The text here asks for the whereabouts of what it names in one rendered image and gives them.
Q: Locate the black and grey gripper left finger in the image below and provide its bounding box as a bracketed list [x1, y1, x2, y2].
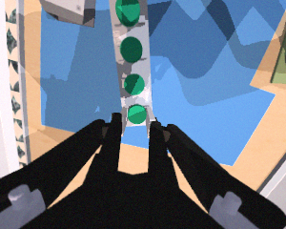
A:
[0, 105, 129, 229]

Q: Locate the white sloping button panel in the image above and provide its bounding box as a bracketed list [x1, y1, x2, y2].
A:
[39, 0, 96, 28]

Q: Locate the dark table edge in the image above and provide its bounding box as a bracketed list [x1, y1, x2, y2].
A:
[16, 0, 286, 194]

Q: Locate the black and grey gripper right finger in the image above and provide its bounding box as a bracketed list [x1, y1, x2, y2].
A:
[145, 107, 286, 229]

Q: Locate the blue flat mat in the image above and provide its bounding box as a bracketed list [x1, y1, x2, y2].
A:
[40, 0, 286, 166]

